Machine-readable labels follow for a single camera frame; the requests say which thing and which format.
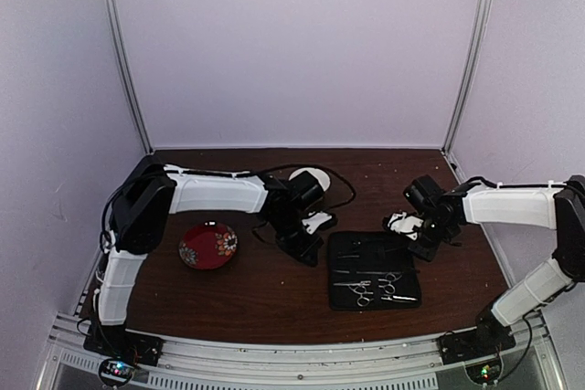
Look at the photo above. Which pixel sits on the aluminium frame post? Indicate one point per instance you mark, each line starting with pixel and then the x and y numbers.
pixel 123 66
pixel 481 17

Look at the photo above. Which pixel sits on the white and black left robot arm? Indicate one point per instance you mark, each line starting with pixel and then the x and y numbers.
pixel 153 192

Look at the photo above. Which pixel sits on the left aluminium frame post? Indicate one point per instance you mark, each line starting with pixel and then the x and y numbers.
pixel 123 66

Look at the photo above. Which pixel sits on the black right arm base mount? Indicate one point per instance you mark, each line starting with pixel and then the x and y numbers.
pixel 455 347

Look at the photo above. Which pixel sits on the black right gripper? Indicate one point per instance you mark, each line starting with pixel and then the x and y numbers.
pixel 426 253

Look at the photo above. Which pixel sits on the white ceramic bowl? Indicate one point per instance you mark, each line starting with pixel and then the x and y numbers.
pixel 320 175

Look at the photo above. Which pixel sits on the black zippered tool case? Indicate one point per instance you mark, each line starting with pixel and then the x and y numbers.
pixel 356 256

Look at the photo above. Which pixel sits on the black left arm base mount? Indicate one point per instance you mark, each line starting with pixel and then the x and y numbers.
pixel 131 347

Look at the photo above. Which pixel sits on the silver hair cutting scissors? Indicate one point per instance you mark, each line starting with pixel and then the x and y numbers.
pixel 388 291

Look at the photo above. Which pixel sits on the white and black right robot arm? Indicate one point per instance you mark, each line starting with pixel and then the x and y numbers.
pixel 439 216

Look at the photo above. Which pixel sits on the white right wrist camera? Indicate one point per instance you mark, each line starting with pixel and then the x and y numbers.
pixel 404 224

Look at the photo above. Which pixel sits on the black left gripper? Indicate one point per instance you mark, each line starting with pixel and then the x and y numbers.
pixel 303 252

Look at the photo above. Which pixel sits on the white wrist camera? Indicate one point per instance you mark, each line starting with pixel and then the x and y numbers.
pixel 404 224
pixel 319 220

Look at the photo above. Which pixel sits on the red floral plate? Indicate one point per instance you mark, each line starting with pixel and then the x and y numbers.
pixel 208 246

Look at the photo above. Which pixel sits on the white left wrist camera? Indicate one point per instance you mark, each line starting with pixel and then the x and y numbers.
pixel 319 220

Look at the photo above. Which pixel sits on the right aluminium frame post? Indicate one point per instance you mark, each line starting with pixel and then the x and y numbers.
pixel 481 17

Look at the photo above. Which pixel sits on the silver thinning scissors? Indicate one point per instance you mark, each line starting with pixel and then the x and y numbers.
pixel 363 295

